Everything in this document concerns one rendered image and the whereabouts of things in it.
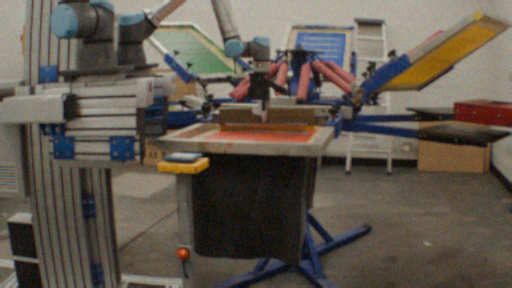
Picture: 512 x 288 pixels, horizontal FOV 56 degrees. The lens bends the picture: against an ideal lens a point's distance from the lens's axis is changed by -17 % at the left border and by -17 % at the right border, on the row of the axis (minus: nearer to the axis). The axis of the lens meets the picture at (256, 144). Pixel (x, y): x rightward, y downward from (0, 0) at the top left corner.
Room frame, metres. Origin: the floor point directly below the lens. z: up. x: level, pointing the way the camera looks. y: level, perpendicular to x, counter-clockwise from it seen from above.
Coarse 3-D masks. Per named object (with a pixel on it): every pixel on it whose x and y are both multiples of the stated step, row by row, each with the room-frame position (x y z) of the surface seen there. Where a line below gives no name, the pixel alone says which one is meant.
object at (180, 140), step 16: (192, 128) 2.24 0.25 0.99; (208, 128) 2.44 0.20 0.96; (160, 144) 1.94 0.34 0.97; (176, 144) 1.93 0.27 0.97; (192, 144) 1.91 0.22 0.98; (208, 144) 1.90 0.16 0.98; (224, 144) 1.89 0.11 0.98; (240, 144) 1.88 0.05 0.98; (256, 144) 1.86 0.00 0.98; (272, 144) 1.85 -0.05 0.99; (288, 144) 1.84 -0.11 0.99; (304, 144) 1.83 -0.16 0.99; (320, 144) 1.83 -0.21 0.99
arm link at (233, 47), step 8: (216, 0) 2.24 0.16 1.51; (224, 0) 2.24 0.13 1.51; (216, 8) 2.24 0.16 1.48; (224, 8) 2.23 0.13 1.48; (216, 16) 2.25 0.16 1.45; (224, 16) 2.23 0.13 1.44; (232, 16) 2.25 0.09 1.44; (224, 24) 2.23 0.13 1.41; (232, 24) 2.24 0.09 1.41; (224, 32) 2.24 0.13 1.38; (232, 32) 2.23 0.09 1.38; (224, 40) 2.24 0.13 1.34; (232, 40) 2.21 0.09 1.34; (240, 40) 2.25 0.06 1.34; (224, 48) 2.22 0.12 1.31; (232, 48) 2.21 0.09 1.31; (240, 48) 2.21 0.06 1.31; (232, 56) 2.21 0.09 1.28; (240, 56) 2.32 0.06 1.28
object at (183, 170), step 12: (168, 168) 1.68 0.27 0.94; (180, 168) 1.67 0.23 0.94; (192, 168) 1.67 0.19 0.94; (204, 168) 1.74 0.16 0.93; (180, 180) 1.72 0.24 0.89; (180, 192) 1.72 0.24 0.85; (180, 204) 1.72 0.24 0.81; (192, 204) 1.75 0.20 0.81; (180, 216) 1.72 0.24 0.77; (192, 216) 1.75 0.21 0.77; (180, 228) 1.72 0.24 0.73; (192, 228) 1.75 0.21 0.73; (180, 240) 1.72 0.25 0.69; (192, 240) 1.74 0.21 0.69; (192, 252) 1.73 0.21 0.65; (192, 264) 1.72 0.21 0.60; (192, 276) 1.72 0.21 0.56
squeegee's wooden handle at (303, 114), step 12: (228, 108) 2.41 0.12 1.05; (240, 108) 2.39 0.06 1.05; (252, 108) 2.38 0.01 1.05; (276, 108) 2.36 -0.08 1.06; (288, 108) 2.35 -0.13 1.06; (300, 108) 2.33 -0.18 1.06; (312, 108) 2.32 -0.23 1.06; (228, 120) 2.40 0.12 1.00; (240, 120) 2.39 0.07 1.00; (252, 120) 2.38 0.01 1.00; (276, 120) 2.36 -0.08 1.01; (288, 120) 2.35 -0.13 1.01; (300, 120) 2.34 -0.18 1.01; (312, 120) 2.32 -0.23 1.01
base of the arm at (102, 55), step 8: (88, 40) 1.74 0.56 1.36; (96, 40) 1.74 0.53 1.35; (104, 40) 1.75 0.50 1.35; (112, 40) 1.79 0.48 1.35; (88, 48) 1.74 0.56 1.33; (96, 48) 1.74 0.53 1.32; (104, 48) 1.75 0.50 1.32; (112, 48) 1.78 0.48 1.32; (80, 56) 1.76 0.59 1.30; (88, 56) 1.73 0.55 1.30; (96, 56) 1.73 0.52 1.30; (104, 56) 1.76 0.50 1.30; (112, 56) 1.77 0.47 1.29; (80, 64) 1.74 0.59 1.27; (88, 64) 1.72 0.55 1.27; (96, 64) 1.73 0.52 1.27; (104, 64) 1.74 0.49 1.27; (112, 64) 1.76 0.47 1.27
